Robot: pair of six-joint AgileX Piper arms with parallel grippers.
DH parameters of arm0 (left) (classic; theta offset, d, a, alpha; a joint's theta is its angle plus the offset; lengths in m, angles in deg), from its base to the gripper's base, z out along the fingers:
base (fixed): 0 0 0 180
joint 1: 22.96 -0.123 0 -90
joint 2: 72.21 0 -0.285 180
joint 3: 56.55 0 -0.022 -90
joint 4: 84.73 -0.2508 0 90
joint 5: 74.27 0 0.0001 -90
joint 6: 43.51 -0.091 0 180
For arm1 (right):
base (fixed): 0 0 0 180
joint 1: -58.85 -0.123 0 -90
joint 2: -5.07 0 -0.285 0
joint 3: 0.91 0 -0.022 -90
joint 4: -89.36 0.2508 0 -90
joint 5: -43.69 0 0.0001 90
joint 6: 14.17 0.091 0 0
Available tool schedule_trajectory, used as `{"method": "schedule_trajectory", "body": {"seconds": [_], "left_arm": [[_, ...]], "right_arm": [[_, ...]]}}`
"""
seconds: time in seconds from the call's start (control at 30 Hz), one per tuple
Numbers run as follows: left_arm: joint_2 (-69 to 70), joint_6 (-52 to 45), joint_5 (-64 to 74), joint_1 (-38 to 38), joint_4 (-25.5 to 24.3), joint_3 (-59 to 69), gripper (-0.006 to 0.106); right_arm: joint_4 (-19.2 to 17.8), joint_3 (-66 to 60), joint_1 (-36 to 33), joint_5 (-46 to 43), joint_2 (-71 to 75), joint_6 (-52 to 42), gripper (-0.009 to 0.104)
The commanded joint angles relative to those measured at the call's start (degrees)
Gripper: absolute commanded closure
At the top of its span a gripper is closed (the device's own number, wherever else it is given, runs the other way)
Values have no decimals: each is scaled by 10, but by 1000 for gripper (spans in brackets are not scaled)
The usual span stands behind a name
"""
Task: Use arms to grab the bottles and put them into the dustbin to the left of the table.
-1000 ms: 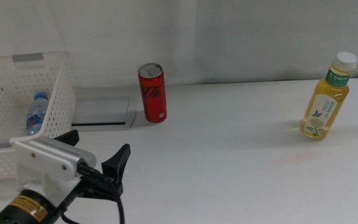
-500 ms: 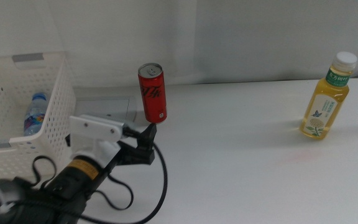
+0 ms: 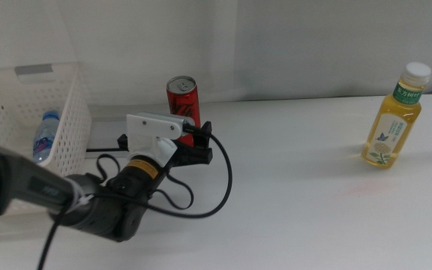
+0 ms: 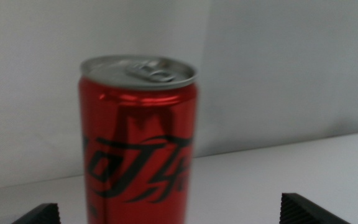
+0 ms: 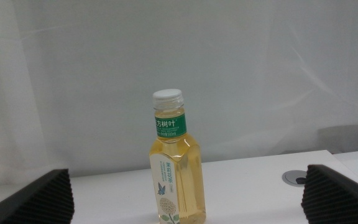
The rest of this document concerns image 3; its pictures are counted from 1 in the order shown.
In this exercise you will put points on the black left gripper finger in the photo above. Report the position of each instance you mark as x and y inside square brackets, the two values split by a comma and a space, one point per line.
[123, 142]
[203, 141]

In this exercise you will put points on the red cola can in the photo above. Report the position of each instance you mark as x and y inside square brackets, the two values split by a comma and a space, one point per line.
[184, 101]

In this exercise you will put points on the small blue-capped water bottle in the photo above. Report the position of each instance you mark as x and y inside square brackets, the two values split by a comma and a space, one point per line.
[45, 138]

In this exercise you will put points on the yellow tea bottle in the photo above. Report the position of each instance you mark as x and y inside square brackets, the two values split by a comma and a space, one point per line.
[390, 127]

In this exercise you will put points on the white perforated plastic basket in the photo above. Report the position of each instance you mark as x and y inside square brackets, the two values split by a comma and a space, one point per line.
[77, 123]

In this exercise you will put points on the white backdrop curtain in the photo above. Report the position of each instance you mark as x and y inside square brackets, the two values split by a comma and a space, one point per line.
[276, 37]

